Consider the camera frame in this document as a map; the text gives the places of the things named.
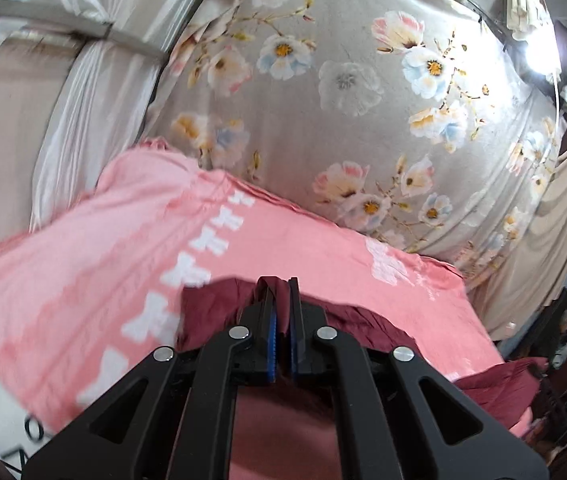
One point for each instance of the grey floral sheet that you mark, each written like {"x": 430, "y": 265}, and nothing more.
{"x": 363, "y": 135}

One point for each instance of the bright lamp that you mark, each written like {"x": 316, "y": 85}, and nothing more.
{"x": 543, "y": 57}

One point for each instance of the maroon puffer jacket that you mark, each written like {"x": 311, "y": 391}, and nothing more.
{"x": 363, "y": 325}

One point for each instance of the pink printed blanket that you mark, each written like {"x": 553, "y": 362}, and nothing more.
{"x": 88, "y": 270}

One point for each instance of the white satin curtain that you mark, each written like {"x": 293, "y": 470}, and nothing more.
{"x": 88, "y": 110}

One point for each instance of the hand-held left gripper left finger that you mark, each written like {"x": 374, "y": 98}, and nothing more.
{"x": 272, "y": 350}

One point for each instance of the white hanging cloth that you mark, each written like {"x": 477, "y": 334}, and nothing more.
{"x": 523, "y": 10}

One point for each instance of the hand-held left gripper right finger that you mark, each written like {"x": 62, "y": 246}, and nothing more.
{"x": 294, "y": 355}

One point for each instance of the beige cloth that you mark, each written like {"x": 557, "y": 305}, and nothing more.
{"x": 538, "y": 260}

